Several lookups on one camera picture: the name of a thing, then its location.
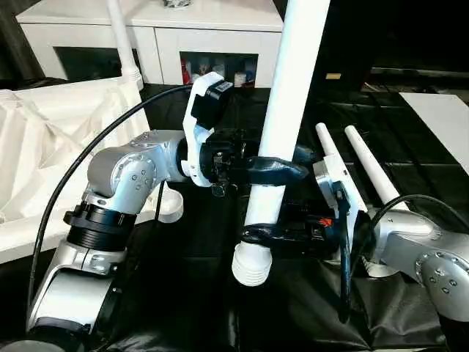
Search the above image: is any white plastic table leg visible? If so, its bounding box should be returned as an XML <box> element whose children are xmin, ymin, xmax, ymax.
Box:
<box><xmin>344</xmin><ymin>125</ymin><xmax>410</xmax><ymax>213</ymax></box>
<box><xmin>106</xmin><ymin>0</ymin><xmax>144</xmax><ymax>91</ymax></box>
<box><xmin>231</xmin><ymin>0</ymin><xmax>330</xmax><ymax>288</ymax></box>
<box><xmin>314</xmin><ymin>123</ymin><xmax>397</xmax><ymax>279</ymax></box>

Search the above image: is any white plastic table top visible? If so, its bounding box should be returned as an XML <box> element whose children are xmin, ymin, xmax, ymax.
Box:
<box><xmin>0</xmin><ymin>75</ymin><xmax>184</xmax><ymax>265</ymax></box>

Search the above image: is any black work mat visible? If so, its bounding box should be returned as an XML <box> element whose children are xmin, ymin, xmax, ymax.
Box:
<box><xmin>0</xmin><ymin>82</ymin><xmax>469</xmax><ymax>352</ymax></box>

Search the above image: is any flat white board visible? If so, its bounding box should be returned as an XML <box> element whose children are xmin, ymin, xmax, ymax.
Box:
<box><xmin>398</xmin><ymin>92</ymin><xmax>469</xmax><ymax>166</ymax></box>

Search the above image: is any white cabinet with openings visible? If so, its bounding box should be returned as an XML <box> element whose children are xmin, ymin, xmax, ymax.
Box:
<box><xmin>16</xmin><ymin>0</ymin><xmax>284</xmax><ymax>89</ymax></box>

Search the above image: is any grey curtain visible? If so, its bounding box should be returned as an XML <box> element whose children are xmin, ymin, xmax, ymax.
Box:
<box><xmin>0</xmin><ymin>0</ymin><xmax>51</xmax><ymax>82</ymax></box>

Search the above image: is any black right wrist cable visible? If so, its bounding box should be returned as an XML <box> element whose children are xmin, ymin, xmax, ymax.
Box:
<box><xmin>337</xmin><ymin>190</ymin><xmax>469</xmax><ymax>324</ymax></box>

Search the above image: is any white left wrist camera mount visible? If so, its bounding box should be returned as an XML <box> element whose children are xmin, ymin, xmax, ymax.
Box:
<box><xmin>181</xmin><ymin>72</ymin><xmax>235</xmax><ymax>188</ymax></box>

